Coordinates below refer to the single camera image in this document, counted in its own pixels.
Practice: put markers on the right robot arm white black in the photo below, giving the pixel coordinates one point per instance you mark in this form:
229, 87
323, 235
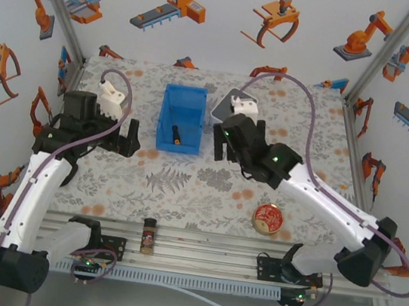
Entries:
330, 205

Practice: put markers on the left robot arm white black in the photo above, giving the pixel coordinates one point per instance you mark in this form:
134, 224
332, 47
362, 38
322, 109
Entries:
33, 193

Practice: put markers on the black orange screwdriver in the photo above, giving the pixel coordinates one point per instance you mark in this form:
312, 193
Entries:
175, 131

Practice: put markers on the blue plastic bin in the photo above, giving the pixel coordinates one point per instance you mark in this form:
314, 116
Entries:
181, 119

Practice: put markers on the grey square plate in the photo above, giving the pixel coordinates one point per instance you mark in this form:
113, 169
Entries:
221, 110

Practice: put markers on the floral table mat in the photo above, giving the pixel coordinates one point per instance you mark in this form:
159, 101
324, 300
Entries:
185, 184

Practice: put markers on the red round tin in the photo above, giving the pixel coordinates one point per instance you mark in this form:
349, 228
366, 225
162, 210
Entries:
267, 219

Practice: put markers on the spice jar black lid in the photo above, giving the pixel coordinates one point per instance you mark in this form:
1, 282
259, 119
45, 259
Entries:
148, 237

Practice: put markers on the circuit board green light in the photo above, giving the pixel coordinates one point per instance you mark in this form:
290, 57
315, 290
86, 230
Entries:
86, 266
296, 298

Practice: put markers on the aluminium table side rail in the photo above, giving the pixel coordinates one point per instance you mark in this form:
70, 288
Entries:
358, 159
73, 81

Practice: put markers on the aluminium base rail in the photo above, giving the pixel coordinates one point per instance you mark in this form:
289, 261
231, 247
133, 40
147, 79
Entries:
205, 254

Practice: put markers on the aluminium frame post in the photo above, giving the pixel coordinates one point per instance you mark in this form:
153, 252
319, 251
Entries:
57, 5
390, 49

